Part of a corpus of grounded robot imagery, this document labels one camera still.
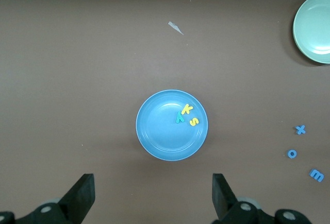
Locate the yellow foam letter k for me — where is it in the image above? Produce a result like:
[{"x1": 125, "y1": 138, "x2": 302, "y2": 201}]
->
[{"x1": 181, "y1": 103, "x2": 194, "y2": 115}]

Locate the blue plate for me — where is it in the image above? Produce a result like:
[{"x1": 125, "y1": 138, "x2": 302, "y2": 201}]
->
[{"x1": 135, "y1": 89, "x2": 209, "y2": 162}]

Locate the small white paper scrap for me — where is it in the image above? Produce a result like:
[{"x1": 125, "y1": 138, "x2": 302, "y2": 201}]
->
[{"x1": 168, "y1": 21, "x2": 185, "y2": 36}]

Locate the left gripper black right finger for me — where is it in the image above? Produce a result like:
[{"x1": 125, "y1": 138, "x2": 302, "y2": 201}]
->
[{"x1": 211, "y1": 174, "x2": 314, "y2": 224}]

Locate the blue foam letter m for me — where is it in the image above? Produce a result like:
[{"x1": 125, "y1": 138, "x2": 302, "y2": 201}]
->
[{"x1": 309, "y1": 168, "x2": 325, "y2": 183}]

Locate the pale green plate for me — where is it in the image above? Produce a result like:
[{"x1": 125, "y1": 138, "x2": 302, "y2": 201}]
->
[{"x1": 292, "y1": 0, "x2": 330, "y2": 64}]

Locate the brown table cover sheet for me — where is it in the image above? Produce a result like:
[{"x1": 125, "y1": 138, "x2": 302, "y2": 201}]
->
[{"x1": 0, "y1": 0, "x2": 330, "y2": 224}]

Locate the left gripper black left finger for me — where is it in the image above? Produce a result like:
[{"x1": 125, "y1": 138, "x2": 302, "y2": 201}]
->
[{"x1": 0, "y1": 174, "x2": 95, "y2": 224}]

